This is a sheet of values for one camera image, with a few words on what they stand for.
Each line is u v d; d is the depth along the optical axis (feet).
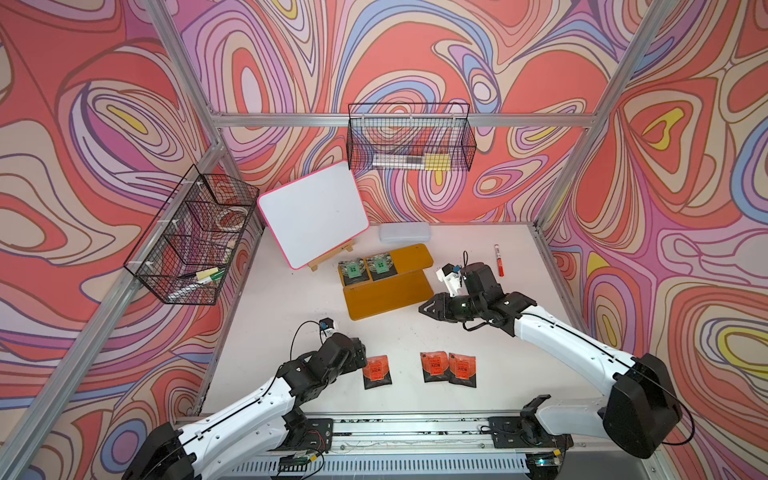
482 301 2.03
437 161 2.70
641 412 1.32
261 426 1.66
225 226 2.70
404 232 3.91
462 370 2.76
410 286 3.30
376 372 2.75
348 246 3.55
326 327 2.44
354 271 2.90
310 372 2.01
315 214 3.53
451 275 2.42
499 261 3.57
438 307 2.29
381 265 2.95
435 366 2.77
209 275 2.36
